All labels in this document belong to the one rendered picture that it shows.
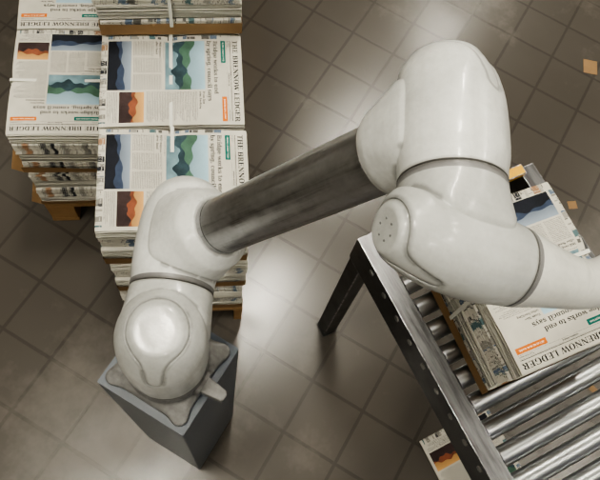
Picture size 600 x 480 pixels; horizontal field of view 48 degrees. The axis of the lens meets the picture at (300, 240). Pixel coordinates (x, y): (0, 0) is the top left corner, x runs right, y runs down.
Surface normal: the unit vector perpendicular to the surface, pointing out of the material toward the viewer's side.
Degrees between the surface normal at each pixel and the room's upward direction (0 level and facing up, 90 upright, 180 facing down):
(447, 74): 22
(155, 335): 6
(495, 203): 27
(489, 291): 71
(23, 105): 1
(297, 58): 0
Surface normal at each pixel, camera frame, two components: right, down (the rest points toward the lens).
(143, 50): 0.11, -0.37
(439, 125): -0.38, -0.34
